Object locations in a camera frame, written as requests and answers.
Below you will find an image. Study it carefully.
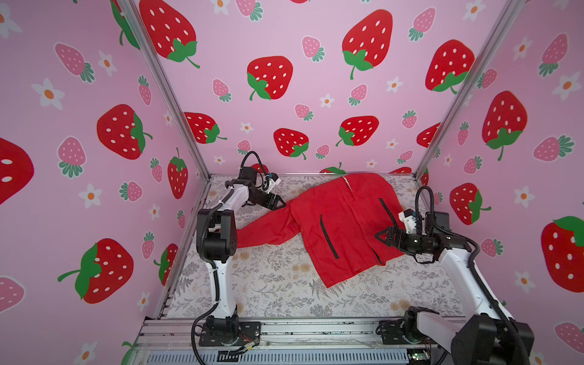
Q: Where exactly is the red zip-up jacket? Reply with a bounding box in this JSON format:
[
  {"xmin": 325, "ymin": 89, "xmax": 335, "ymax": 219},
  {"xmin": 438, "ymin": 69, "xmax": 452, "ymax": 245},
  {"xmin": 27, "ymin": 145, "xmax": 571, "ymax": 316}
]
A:
[{"xmin": 237, "ymin": 173, "xmax": 404, "ymax": 287}]

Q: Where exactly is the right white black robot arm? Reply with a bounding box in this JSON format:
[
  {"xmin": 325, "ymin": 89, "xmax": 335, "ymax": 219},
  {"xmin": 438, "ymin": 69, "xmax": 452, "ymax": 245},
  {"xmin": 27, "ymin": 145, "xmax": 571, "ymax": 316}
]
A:
[{"xmin": 375, "ymin": 207, "xmax": 535, "ymax": 364}]

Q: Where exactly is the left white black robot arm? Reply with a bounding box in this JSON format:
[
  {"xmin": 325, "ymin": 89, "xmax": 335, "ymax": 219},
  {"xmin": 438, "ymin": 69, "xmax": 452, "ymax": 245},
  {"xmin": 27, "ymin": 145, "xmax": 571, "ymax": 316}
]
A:
[{"xmin": 190, "ymin": 151, "xmax": 286, "ymax": 364}]

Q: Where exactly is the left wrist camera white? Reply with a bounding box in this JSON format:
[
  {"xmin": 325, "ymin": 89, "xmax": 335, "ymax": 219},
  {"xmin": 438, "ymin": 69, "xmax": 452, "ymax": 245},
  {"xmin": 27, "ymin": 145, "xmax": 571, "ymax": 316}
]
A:
[{"xmin": 263, "ymin": 173, "xmax": 281, "ymax": 193}]

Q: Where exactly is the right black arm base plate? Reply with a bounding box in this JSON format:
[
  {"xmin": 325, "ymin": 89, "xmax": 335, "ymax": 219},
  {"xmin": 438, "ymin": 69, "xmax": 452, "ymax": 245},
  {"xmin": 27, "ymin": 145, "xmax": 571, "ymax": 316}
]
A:
[{"xmin": 375, "ymin": 319, "xmax": 418, "ymax": 345}]

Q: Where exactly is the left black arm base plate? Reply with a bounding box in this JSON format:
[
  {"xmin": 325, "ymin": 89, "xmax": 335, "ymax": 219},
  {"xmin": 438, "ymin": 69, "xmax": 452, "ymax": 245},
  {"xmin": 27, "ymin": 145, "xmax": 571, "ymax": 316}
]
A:
[{"xmin": 198, "ymin": 319, "xmax": 262, "ymax": 347}]

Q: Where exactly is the aluminium front rail frame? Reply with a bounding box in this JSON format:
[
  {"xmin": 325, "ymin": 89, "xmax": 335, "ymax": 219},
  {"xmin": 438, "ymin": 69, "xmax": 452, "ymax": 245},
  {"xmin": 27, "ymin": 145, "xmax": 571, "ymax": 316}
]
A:
[{"xmin": 127, "ymin": 318, "xmax": 453, "ymax": 364}]

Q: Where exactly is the left aluminium corner post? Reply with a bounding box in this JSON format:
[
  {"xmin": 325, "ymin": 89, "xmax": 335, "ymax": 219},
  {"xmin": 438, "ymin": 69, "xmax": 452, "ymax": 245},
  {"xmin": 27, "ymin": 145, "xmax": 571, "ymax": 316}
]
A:
[{"xmin": 120, "ymin": 0, "xmax": 211, "ymax": 183}]

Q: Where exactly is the aluminium corner post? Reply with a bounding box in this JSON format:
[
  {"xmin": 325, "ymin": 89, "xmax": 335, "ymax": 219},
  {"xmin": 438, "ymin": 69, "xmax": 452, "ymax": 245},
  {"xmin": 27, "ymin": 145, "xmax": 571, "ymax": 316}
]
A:
[
  {"xmin": 120, "ymin": 0, "xmax": 211, "ymax": 183},
  {"xmin": 413, "ymin": 0, "xmax": 525, "ymax": 183}
]

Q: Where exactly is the right aluminium corner post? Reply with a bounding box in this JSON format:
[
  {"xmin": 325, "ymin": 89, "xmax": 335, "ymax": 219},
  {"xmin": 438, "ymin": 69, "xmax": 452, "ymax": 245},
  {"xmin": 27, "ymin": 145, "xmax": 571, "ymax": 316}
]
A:
[{"xmin": 413, "ymin": 0, "xmax": 525, "ymax": 183}]

